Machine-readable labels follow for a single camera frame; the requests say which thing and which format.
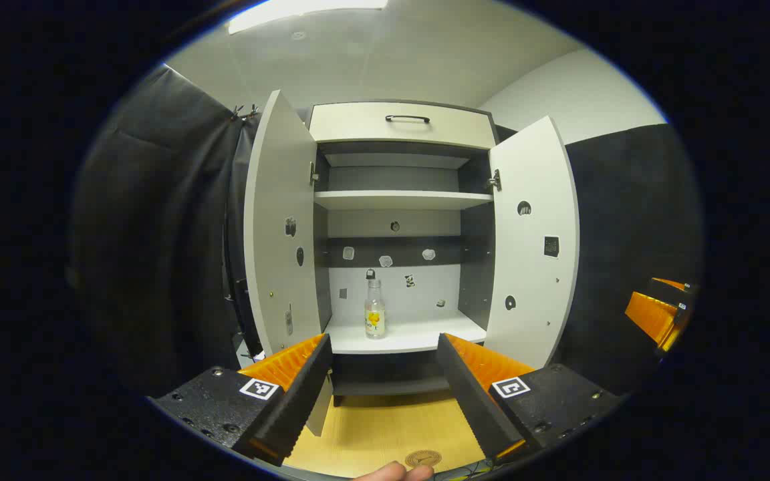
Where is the clear glass bottle yellow label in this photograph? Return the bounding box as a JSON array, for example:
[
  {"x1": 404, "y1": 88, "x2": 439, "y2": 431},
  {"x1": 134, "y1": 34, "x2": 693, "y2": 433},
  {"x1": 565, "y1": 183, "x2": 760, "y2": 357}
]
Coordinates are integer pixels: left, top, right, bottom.
[{"x1": 364, "y1": 279, "x2": 386, "y2": 339}]

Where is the cabinet drawer with black handle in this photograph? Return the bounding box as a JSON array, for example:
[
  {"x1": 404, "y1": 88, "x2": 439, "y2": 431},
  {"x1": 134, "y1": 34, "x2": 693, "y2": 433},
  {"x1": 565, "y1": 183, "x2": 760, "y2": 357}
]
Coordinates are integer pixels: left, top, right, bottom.
[{"x1": 309, "y1": 102, "x2": 497, "y2": 150}]

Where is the light grey cabinet door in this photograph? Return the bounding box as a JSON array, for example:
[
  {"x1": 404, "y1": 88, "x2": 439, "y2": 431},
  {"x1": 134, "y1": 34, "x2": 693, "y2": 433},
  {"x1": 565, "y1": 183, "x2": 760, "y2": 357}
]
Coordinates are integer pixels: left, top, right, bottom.
[{"x1": 484, "y1": 116, "x2": 581, "y2": 369}]

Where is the grey cabinet with shelves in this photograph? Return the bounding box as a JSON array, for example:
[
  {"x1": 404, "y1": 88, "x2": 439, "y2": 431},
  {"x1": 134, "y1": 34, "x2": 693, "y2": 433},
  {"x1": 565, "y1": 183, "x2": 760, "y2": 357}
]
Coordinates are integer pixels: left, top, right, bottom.
[{"x1": 305, "y1": 99, "x2": 501, "y2": 407}]

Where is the ceiling light panel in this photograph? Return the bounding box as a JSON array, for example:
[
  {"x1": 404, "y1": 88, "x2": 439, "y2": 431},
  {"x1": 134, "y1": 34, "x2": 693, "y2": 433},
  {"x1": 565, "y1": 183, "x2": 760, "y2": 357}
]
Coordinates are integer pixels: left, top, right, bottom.
[{"x1": 228, "y1": 0, "x2": 389, "y2": 35}]

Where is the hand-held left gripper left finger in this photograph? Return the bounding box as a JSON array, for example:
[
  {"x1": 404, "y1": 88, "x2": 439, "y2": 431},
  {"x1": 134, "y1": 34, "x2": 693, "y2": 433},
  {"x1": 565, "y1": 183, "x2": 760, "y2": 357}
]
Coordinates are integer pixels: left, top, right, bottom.
[{"x1": 148, "y1": 333, "x2": 334, "y2": 467}]

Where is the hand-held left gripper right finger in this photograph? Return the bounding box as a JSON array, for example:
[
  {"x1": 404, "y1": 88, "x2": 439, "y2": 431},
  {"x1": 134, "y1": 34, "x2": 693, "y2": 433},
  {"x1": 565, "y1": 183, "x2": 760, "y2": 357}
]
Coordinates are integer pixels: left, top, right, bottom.
[{"x1": 435, "y1": 333, "x2": 623, "y2": 462}]

